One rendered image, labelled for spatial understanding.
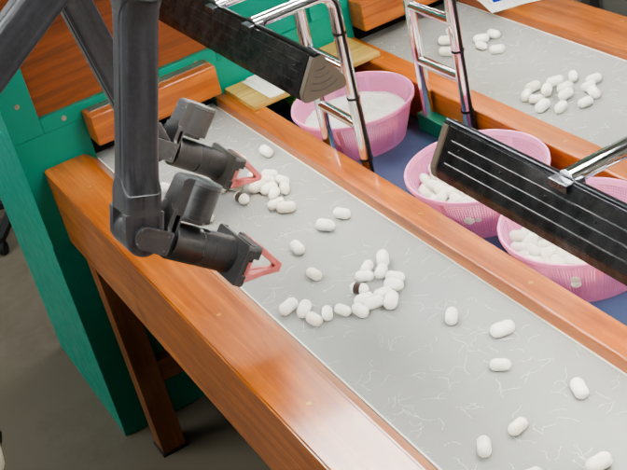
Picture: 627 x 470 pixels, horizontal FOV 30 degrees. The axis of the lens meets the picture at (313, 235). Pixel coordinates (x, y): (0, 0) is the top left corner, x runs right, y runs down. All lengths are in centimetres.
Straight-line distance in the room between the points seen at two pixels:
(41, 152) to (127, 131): 97
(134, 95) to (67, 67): 95
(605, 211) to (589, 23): 136
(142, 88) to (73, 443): 159
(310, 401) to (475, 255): 40
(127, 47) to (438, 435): 67
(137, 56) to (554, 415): 74
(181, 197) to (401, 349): 40
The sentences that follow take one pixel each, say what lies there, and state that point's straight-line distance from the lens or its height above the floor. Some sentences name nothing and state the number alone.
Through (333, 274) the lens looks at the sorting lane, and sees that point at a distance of 198.
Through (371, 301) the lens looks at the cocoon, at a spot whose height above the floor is 76.
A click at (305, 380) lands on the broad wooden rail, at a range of 172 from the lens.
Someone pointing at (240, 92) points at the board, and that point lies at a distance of 263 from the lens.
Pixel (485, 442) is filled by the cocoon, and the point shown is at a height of 76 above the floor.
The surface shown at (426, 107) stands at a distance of 247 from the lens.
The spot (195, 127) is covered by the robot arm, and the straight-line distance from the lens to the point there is 217.
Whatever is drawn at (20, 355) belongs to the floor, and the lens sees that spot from 345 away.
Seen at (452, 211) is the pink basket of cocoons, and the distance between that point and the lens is 207.
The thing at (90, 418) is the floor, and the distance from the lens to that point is 310.
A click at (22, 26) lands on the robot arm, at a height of 136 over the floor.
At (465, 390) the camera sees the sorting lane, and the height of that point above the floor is 74.
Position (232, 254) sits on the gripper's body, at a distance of 173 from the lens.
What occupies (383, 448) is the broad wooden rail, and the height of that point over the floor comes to 76.
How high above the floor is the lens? 181
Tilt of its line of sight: 31 degrees down
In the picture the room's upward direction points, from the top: 14 degrees counter-clockwise
